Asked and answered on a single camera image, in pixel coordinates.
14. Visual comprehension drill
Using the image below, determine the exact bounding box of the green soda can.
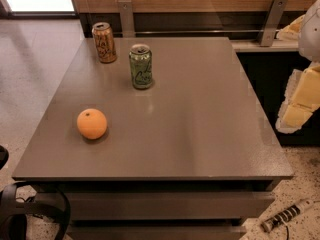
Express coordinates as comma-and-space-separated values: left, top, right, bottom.
129, 44, 153, 89

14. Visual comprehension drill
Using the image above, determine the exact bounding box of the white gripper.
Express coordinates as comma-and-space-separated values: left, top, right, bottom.
275, 0, 320, 134

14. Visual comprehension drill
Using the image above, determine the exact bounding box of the black chair base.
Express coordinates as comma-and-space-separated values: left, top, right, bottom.
0, 145, 72, 240

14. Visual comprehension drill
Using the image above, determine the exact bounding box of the orange fruit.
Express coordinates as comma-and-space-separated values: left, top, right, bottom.
77, 109, 108, 140

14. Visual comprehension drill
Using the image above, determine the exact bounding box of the metal wall bracket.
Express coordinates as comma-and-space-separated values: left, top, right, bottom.
257, 0, 288, 47
117, 0, 135, 38

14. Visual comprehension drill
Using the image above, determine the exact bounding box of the orange soda can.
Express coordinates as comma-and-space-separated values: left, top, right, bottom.
92, 22, 117, 63

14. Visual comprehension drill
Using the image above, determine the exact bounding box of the left metal wall bracket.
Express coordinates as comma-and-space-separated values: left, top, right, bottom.
117, 0, 135, 38

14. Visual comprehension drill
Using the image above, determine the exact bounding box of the white power strip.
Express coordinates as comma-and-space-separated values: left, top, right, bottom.
261, 199, 314, 233

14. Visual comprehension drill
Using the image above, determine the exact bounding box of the metal wall rail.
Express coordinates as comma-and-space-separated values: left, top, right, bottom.
113, 29, 320, 38

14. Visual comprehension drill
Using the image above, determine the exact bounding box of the right metal wall bracket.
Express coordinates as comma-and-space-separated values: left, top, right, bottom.
257, 0, 288, 47

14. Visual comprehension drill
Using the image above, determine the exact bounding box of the grey drawer cabinet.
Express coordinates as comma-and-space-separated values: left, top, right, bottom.
13, 38, 293, 240

